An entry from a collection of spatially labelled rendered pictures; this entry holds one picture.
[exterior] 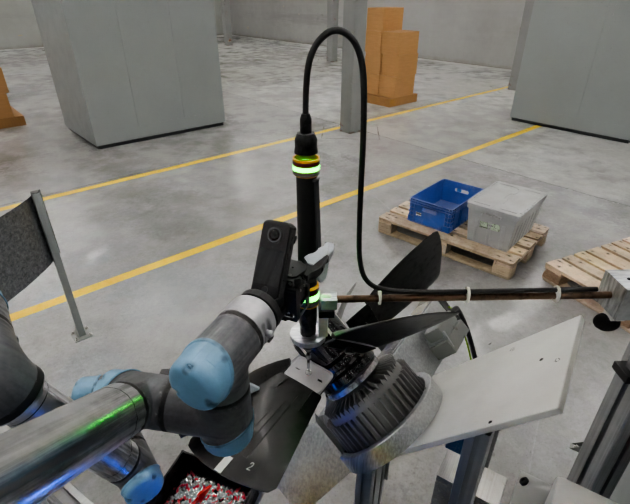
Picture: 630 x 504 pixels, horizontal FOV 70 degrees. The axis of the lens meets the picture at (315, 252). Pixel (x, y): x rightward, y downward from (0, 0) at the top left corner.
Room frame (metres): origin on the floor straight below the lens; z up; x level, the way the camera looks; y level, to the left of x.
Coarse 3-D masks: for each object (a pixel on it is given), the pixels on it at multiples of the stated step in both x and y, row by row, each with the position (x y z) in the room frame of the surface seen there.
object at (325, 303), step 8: (336, 296) 0.69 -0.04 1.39; (320, 304) 0.69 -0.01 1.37; (328, 304) 0.68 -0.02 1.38; (336, 304) 0.68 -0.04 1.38; (320, 312) 0.67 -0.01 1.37; (328, 312) 0.67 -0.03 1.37; (320, 320) 0.67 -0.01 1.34; (296, 328) 0.70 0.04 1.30; (320, 328) 0.67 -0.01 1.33; (296, 336) 0.68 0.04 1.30; (320, 336) 0.67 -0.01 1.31; (296, 344) 0.66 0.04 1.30; (304, 344) 0.65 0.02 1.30; (312, 344) 0.66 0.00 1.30; (320, 344) 0.66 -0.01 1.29
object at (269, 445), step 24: (264, 384) 0.66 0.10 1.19; (288, 384) 0.66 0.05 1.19; (264, 408) 0.60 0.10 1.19; (288, 408) 0.60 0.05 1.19; (312, 408) 0.60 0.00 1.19; (264, 432) 0.55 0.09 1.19; (288, 432) 0.55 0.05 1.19; (216, 456) 0.51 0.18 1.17; (240, 456) 0.51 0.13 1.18; (264, 456) 0.50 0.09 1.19; (288, 456) 0.50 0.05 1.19; (240, 480) 0.46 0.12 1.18; (264, 480) 0.45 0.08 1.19
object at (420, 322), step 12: (444, 312) 0.59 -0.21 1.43; (456, 312) 0.60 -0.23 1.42; (372, 324) 0.54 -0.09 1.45; (384, 324) 0.58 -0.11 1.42; (396, 324) 0.60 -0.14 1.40; (408, 324) 0.61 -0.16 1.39; (420, 324) 0.61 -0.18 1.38; (432, 324) 0.62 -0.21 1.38; (336, 336) 0.67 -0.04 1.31; (348, 336) 0.66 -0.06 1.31; (360, 336) 0.66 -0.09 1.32; (372, 336) 0.66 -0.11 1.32; (384, 336) 0.66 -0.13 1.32; (396, 336) 0.66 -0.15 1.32
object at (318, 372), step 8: (296, 360) 0.72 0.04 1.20; (304, 360) 0.72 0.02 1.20; (288, 368) 0.70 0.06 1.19; (296, 368) 0.70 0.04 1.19; (304, 368) 0.70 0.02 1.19; (312, 368) 0.70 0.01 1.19; (320, 368) 0.70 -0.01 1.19; (296, 376) 0.68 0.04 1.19; (304, 376) 0.68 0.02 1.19; (312, 376) 0.68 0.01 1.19; (320, 376) 0.68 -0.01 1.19; (328, 376) 0.68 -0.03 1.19; (304, 384) 0.66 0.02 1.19; (312, 384) 0.66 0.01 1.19; (320, 384) 0.66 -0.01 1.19; (320, 392) 0.65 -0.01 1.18
